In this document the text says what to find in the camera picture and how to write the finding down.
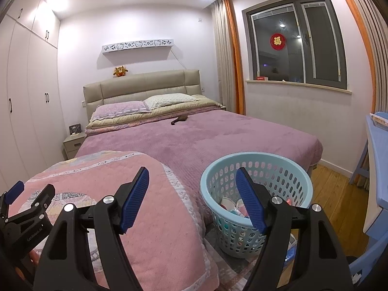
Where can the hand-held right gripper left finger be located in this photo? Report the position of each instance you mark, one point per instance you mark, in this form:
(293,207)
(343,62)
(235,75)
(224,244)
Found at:
(135,200)

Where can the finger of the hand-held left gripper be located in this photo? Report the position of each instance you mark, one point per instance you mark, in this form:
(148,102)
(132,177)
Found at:
(39,198)
(15,188)

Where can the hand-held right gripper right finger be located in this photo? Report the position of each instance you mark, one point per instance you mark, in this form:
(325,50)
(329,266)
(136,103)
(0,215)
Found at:
(251,200)

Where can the pink soft pouch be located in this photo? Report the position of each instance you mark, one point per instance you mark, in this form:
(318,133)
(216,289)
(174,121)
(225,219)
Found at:
(242,210)

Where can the light blue plastic basket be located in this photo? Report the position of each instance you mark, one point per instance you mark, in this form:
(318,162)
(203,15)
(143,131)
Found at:
(272,157)

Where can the pink patchwork quilt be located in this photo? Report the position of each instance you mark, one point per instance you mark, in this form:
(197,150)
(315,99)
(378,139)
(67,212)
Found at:
(91,172)

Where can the beige nightstand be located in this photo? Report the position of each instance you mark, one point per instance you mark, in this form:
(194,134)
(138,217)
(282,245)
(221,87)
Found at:
(72,145)

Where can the bed with purple cover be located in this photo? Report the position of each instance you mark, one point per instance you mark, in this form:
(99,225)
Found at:
(227,139)

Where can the blue plastic object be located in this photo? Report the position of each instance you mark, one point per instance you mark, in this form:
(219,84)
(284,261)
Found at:
(292,254)

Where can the purple pillow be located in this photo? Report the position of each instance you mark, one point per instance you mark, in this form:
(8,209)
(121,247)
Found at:
(118,109)

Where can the dark hairbrush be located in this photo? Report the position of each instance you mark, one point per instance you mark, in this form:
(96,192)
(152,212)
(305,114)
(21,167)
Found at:
(180,118)

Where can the white dotted pillow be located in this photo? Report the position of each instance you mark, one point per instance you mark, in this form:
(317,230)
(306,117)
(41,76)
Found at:
(169,100)

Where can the beige folded blanket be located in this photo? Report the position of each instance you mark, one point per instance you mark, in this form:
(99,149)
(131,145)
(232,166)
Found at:
(200,104)

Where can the beige padded headboard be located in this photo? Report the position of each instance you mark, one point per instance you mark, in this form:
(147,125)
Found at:
(136,88)

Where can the small red box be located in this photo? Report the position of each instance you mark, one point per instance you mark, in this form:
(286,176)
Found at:
(262,78)

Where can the white window sill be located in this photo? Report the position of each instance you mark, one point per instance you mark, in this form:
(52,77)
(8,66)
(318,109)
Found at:
(303,86)

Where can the orange plush toy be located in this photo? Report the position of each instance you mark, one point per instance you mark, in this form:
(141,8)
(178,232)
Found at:
(120,71)

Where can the blue desk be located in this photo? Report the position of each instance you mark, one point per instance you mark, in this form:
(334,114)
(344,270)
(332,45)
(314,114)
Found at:
(379,169)

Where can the grey framed window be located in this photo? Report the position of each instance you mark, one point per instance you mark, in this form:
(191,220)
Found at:
(272,63)

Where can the flat box on desk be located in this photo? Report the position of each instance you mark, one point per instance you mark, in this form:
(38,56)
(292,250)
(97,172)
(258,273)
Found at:
(381,118)

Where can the red round window decoration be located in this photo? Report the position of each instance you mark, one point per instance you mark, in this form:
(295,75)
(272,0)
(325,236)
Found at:
(277,41)

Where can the small photo frame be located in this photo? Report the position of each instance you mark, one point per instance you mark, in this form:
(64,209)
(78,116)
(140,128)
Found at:
(75,129)

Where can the white patterned wall shelf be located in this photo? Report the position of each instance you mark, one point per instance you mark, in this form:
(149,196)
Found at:
(136,45)

